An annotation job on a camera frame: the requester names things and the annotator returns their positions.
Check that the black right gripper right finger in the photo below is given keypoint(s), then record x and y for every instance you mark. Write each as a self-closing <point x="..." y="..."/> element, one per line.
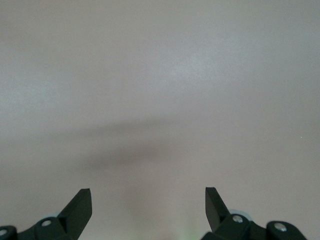
<point x="220" y="220"/>

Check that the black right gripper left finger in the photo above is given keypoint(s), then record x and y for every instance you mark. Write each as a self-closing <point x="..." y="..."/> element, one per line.
<point x="72" y="220"/>

